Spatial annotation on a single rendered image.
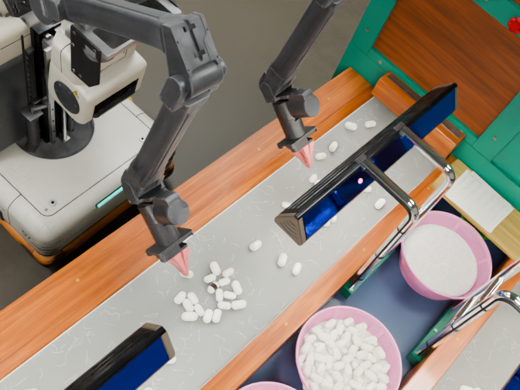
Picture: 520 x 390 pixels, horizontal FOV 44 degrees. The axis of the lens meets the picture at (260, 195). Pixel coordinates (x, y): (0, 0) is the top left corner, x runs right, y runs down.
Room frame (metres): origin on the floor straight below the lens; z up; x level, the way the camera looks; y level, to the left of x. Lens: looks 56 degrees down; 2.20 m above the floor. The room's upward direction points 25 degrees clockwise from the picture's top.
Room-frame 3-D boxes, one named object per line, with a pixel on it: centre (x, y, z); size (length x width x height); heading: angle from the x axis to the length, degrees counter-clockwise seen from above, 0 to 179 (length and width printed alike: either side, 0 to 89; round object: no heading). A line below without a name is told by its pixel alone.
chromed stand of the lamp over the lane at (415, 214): (0.97, -0.28, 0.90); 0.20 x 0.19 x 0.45; 157
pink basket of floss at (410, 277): (1.05, -0.53, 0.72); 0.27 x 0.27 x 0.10
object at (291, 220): (1.01, -0.21, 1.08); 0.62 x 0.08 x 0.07; 157
